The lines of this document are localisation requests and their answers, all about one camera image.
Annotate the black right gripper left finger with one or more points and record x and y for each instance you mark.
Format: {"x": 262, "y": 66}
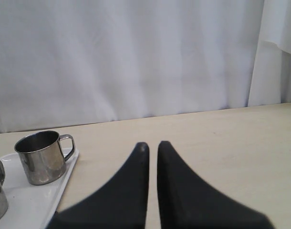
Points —
{"x": 121, "y": 203}

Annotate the white curtain backdrop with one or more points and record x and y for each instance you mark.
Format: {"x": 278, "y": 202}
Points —
{"x": 73, "y": 62}

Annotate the white plastic tray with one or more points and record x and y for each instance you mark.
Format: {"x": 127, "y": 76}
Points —
{"x": 31, "y": 207}

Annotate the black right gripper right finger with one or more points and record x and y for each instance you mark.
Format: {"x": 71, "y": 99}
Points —
{"x": 186, "y": 201}

